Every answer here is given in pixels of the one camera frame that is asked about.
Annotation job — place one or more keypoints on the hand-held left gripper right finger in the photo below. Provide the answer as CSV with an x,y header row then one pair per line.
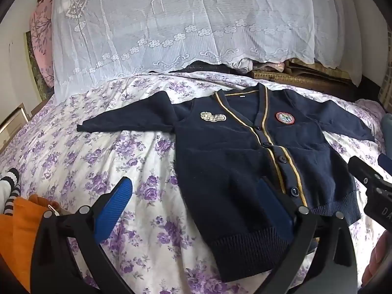
x,y
275,211

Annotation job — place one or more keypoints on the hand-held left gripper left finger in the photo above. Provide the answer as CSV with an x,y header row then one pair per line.
x,y
111,208

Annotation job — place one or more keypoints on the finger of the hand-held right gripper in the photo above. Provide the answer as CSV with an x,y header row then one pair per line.
x,y
366,171
386,162

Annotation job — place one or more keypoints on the navy knit cardigan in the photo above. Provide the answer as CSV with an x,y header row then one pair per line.
x,y
220,159

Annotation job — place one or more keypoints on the person's right hand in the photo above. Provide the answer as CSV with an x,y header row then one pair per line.
x,y
372,266

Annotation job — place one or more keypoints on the blue grey round object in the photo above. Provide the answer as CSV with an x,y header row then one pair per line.
x,y
387,130

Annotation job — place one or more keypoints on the purple floral bedsheet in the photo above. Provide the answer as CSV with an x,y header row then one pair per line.
x,y
92,159

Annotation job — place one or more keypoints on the orange cloth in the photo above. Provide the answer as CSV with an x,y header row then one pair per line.
x,y
18,232

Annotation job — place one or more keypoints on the black white striped cloth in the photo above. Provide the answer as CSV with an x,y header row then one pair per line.
x,y
10,186

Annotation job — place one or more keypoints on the brown woven mat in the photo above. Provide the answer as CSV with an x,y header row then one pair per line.
x,y
312,75

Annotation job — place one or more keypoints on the pink cloth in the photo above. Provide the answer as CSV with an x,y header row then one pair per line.
x,y
272,66

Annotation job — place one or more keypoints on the dark cloth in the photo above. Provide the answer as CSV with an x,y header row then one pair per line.
x,y
202,66

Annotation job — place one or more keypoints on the white lace cover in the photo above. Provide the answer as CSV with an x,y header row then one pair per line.
x,y
171,21

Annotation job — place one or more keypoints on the wooden bed frame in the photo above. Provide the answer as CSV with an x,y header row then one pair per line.
x,y
12,122

